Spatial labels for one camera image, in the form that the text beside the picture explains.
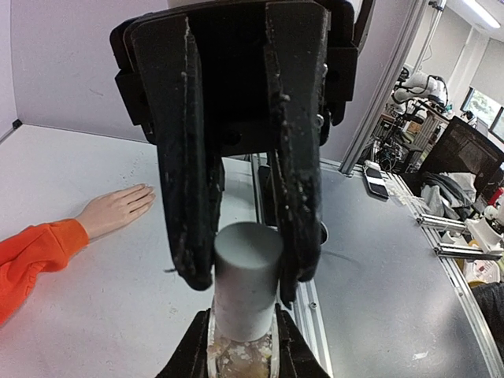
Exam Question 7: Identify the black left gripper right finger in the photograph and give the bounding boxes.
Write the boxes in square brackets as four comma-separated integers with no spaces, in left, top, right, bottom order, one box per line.
[275,304,329,378]

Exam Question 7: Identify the mannequin hand with nails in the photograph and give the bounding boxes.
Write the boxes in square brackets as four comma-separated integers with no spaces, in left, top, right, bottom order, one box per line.
[76,183,156,240]

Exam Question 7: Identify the white nail polish cap brush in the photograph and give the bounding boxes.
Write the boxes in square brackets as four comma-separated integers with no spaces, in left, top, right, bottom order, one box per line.
[213,222,284,342]

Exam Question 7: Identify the orange sweatshirt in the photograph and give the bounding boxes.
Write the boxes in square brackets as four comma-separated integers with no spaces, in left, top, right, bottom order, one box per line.
[1,219,89,323]

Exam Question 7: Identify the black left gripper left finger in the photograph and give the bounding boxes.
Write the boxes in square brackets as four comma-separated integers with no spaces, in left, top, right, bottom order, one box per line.
[156,309,210,378]

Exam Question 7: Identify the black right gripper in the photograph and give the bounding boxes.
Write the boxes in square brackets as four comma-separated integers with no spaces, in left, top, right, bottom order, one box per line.
[109,1,358,291]

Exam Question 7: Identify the black computer monitor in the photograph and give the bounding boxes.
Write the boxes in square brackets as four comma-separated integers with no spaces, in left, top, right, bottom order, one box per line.
[419,117,503,200]

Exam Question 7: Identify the black smartphone on table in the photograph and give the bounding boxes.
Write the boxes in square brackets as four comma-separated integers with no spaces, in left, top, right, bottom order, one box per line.
[364,166,389,200]

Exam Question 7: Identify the aluminium front rail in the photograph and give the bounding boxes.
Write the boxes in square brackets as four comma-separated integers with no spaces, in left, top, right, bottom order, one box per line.
[250,154,332,377]

